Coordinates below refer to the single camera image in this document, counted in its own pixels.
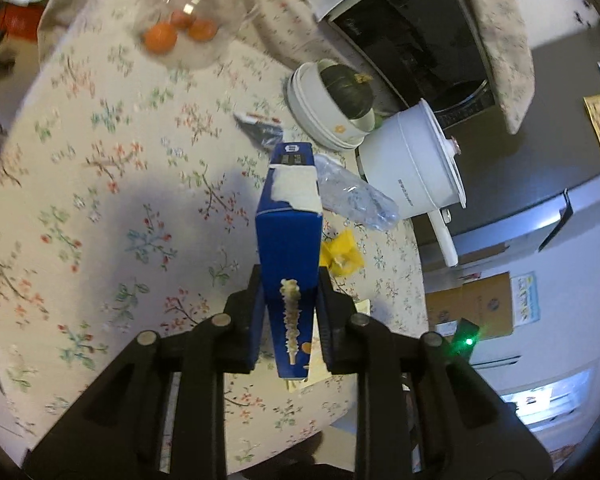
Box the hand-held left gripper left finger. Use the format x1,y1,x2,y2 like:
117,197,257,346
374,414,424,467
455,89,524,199
22,262,271,480

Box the torn blue carton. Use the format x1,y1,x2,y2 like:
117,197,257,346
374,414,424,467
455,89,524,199
255,142,325,381

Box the grey refrigerator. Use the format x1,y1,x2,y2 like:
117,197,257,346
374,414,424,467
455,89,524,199
400,20,600,266

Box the white pot lid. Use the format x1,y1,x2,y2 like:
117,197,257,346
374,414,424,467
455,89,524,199
419,99,468,209

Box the clear plastic bottle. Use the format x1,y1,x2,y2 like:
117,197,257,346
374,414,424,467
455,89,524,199
314,154,401,233

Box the dark green squash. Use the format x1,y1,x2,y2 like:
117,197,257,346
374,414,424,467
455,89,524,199
319,57,376,120

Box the white bowl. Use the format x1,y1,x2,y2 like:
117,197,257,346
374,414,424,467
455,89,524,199
286,62,368,152

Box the cream bowl with flower print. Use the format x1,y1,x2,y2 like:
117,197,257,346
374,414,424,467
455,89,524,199
292,60,376,146

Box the white electric pot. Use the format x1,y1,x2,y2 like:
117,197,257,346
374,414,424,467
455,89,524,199
356,99,468,268

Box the blue and white poster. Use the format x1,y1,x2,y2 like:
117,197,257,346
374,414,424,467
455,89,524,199
511,271,537,330

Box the yellow wrapper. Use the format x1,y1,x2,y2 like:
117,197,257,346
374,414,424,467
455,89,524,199
321,229,366,277

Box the floral cloth cover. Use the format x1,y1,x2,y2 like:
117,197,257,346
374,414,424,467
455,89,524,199
455,0,536,135

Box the red plastic bag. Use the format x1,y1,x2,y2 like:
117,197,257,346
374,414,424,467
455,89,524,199
0,2,46,43

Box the dark snack packet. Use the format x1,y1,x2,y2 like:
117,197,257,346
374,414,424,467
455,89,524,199
234,111,286,153

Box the cardboard box with white label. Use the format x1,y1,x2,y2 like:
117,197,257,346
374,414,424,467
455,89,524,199
422,260,463,336

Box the black and white microwave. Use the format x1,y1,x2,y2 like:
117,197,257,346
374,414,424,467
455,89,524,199
307,0,498,128

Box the glass jar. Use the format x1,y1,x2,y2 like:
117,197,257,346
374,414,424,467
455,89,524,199
135,0,261,68

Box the floral tablecloth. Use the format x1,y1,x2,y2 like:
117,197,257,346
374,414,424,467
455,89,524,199
0,0,428,476

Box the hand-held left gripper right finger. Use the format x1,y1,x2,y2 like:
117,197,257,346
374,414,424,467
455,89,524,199
316,265,553,480

